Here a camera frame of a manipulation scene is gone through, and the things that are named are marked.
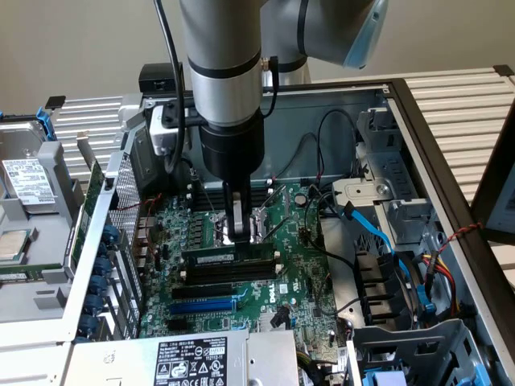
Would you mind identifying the long black arm cable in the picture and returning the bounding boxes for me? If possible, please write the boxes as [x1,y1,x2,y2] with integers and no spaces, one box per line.
[152,0,191,175]

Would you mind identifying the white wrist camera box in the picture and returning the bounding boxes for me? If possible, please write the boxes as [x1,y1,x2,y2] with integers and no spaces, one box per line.
[147,105,180,157]

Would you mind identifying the blue expansion slot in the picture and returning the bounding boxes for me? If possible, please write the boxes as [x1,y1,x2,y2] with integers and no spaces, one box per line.
[168,298,237,317]

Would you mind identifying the green graphics card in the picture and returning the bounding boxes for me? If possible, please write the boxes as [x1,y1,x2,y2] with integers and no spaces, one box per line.
[68,132,108,278]

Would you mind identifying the silver CPU socket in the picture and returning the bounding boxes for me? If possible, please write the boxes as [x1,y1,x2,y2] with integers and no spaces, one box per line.
[211,208,270,246]

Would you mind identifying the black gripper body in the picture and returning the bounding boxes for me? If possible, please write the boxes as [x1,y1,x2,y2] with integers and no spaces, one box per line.
[199,113,266,182]

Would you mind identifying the green RAM stick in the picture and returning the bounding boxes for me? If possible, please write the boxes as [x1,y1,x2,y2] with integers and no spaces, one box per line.
[180,240,275,267]
[0,271,44,283]

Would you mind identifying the silver metal disk bay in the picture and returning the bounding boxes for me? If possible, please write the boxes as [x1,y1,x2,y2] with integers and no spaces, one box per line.
[332,106,442,253]

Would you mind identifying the black RAM slot white latches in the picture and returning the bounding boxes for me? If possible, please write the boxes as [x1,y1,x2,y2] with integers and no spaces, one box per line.
[180,251,282,271]
[186,187,275,203]
[179,265,282,287]
[186,179,275,193]

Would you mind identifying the black box device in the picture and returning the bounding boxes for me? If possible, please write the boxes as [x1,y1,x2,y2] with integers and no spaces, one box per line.
[138,62,187,92]

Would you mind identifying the thin black wire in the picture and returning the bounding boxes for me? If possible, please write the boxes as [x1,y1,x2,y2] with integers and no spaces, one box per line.
[299,110,359,186]

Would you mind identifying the dark framed panel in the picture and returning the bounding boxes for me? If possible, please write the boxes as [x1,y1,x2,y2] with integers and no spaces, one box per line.
[469,78,515,244]

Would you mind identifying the grey parts rack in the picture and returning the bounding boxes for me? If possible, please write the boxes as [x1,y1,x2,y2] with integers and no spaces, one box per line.
[0,140,88,322]

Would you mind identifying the red black twisted wire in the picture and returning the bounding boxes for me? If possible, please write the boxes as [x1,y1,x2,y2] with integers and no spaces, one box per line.
[436,221,484,255]

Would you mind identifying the blue flat data wire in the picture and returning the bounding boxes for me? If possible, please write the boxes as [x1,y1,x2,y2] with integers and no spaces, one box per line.
[341,203,410,282]

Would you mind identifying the silver power supply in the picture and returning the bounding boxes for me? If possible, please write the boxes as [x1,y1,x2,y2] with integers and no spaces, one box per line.
[70,328,301,386]

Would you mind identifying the open PC case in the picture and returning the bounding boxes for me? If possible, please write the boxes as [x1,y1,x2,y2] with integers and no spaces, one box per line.
[60,78,515,386]

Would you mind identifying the black plastic shroud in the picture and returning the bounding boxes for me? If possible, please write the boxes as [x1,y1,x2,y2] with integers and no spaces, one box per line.
[353,251,415,327]

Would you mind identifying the grey metal drive cage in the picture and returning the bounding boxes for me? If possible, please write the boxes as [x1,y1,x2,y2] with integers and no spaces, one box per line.
[348,317,496,386]

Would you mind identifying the silver CPU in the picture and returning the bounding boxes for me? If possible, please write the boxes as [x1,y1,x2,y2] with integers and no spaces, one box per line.
[0,228,32,263]

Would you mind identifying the green motherboard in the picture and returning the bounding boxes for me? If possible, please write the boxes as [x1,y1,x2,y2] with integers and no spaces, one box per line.
[138,183,343,363]

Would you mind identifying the long black expansion slot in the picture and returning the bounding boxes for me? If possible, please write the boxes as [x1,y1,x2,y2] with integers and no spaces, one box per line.
[171,282,235,301]

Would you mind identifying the short black arm cable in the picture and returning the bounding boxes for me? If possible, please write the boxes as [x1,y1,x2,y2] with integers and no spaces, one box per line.
[260,55,281,121]

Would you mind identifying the blue wire connector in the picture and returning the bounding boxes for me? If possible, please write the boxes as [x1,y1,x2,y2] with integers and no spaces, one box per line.
[416,283,438,318]

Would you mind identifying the coloured power wire bundle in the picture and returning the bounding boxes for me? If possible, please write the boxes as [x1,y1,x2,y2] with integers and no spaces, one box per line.
[420,251,464,318]

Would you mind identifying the hard disk with blue bracket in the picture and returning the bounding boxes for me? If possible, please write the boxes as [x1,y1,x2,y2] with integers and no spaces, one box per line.
[0,105,60,215]

